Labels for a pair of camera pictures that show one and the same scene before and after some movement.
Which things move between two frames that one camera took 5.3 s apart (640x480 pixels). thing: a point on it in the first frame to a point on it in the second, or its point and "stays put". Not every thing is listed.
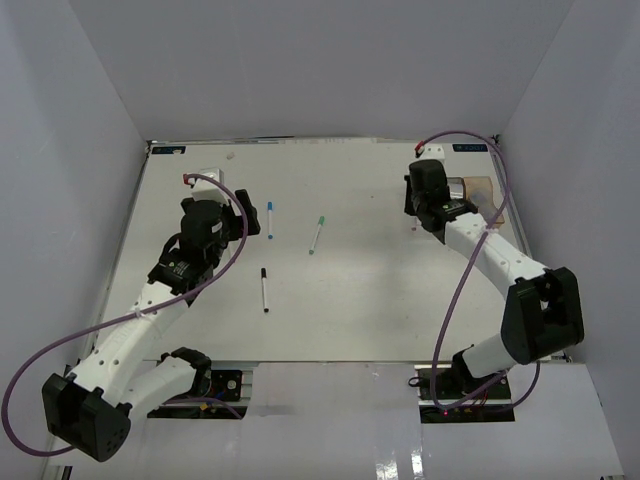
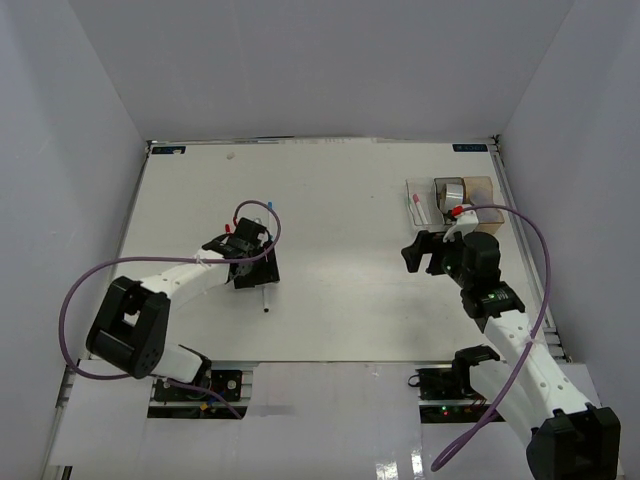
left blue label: [168, 149] stays put
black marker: [264, 277] stays put
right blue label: [469, 148] stays put
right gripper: [407, 206] to [425, 243]
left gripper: [252, 214] to [267, 273]
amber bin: [480, 192] stays put
